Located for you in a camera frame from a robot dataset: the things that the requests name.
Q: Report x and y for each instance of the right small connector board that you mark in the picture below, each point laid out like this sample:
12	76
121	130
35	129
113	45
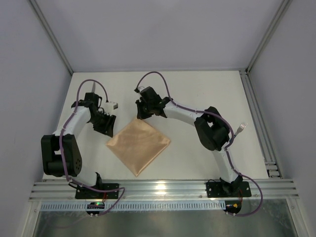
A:
232	207

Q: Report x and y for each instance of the aluminium rail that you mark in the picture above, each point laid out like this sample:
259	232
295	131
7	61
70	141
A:
160	190
269	154

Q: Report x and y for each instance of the left aluminium frame post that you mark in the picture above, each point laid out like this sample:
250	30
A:
50	34

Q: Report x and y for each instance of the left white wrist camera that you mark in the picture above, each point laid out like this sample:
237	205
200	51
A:
109	107

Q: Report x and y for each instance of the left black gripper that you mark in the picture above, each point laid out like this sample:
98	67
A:
104	120

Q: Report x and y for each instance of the orange cloth napkin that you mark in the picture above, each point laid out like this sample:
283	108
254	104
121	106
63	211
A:
137	145

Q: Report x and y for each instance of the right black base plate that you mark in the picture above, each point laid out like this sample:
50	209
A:
215	189

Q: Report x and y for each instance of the left small controller board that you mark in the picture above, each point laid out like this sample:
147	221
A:
95	208

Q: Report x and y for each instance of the aluminium front rail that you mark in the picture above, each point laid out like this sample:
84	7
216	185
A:
160	190

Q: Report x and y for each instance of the right side aluminium rail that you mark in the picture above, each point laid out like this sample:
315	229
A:
269	154

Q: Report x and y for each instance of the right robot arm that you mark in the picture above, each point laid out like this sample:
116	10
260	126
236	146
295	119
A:
212	130

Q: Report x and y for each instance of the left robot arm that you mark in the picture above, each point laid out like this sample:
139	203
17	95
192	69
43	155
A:
60	152

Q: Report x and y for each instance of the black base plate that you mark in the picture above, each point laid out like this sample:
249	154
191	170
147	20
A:
100	191
215	189

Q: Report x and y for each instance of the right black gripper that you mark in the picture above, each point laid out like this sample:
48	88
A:
143	106

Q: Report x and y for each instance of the fork with green handle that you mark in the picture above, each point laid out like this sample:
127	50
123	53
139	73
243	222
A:
239	130

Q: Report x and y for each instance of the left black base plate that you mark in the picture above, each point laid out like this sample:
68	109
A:
100	191

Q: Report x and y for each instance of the aluminium frame post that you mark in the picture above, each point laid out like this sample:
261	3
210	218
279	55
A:
50	34
269	32

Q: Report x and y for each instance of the right aluminium frame post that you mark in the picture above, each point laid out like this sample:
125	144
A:
269	32

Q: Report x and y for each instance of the slotted grey cable duct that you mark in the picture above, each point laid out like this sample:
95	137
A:
137	205

